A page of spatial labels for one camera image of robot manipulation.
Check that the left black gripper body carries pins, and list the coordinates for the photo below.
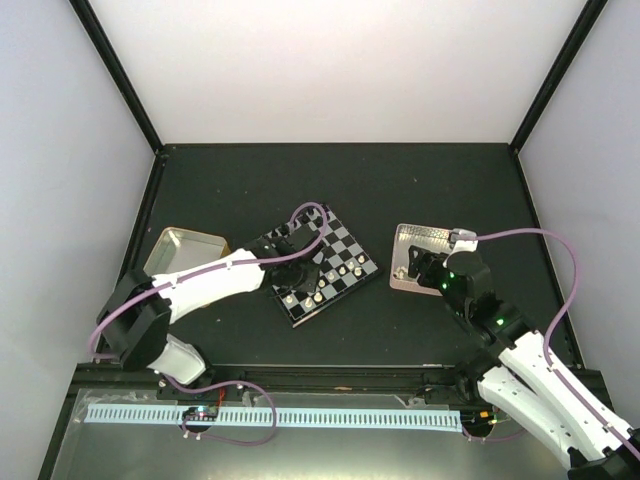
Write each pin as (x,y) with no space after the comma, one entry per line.
(303,282)

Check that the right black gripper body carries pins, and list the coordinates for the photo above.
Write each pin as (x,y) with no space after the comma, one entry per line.
(428,279)

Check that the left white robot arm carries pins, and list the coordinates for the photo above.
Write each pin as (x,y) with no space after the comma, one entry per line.
(136,318)

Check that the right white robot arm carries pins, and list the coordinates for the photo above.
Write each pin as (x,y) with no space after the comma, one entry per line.
(516,371)

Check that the pink tin with pieces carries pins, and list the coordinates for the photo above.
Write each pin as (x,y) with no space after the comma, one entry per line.
(407,235)

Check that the black and white chessboard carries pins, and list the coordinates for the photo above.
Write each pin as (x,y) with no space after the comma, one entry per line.
(338,246)

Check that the gold metal tin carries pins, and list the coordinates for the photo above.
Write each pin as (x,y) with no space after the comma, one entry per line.
(179,249)

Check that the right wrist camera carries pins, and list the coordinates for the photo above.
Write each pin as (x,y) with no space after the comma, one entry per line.
(462,240)

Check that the black mounting rail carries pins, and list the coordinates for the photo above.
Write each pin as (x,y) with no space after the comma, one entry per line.
(435,385)

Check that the white slotted cable duct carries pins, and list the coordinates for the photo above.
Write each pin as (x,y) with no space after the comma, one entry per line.
(265,417)

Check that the right black frame post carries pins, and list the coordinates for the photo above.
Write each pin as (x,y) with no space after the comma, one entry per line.
(570,48)

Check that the black frame post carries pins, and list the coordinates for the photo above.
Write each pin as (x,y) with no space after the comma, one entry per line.
(570,48)
(91,24)

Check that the left black frame post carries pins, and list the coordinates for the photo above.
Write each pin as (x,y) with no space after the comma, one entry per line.
(91,24)

